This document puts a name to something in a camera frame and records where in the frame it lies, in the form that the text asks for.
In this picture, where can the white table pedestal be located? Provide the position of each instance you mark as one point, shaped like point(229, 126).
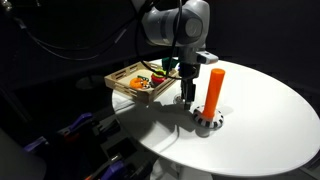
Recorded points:
point(166, 171)

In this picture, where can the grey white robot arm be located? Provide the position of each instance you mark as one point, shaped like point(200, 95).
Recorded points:
point(166, 25)

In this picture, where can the orange stacking peg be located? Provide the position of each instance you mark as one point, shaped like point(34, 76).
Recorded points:
point(214, 90)

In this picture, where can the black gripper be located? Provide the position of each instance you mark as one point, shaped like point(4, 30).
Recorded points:
point(189, 71)

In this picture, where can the purple clamp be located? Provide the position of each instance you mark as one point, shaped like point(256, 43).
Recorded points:
point(113, 170)
point(36, 144)
point(81, 120)

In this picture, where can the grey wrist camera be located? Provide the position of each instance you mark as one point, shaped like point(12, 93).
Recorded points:
point(207, 58)

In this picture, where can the wooden slatted tray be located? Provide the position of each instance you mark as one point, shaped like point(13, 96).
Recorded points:
point(146, 96)

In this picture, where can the black white orange toy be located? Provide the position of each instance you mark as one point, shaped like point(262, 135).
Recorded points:
point(145, 83)

